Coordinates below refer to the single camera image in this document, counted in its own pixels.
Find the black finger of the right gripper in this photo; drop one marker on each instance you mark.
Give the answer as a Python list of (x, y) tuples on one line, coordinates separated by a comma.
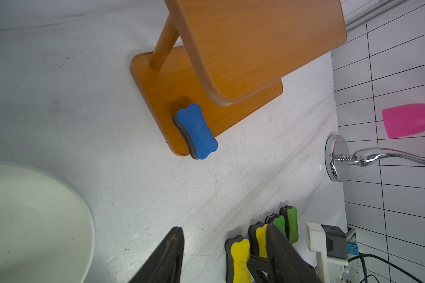
[(259, 269)]

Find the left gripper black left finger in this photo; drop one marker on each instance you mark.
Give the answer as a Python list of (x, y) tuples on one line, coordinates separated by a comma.
[(165, 263)]

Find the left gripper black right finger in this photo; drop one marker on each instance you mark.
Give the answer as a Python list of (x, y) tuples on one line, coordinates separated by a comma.
[(285, 264)]

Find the yellow bottom eraser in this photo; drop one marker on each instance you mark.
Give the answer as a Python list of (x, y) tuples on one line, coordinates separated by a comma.
[(237, 252), (257, 238)]

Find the green bottom eraser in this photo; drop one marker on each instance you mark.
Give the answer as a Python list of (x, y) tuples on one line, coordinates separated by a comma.
[(278, 221), (290, 214)]

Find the blue bottom eraser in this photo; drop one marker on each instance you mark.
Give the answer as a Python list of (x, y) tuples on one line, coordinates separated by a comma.
[(196, 132)]

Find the orange two-tier shelf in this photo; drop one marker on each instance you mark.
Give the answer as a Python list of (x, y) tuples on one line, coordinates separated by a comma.
[(229, 57)]

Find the chrome cup tree stand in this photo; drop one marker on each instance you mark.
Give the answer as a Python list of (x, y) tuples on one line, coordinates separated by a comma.
[(338, 158)]

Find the white upturned bowl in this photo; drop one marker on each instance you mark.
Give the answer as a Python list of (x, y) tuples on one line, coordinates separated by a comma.
[(47, 232)]

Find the pink disc middle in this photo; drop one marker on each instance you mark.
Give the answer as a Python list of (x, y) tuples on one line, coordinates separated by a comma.
[(405, 120)]

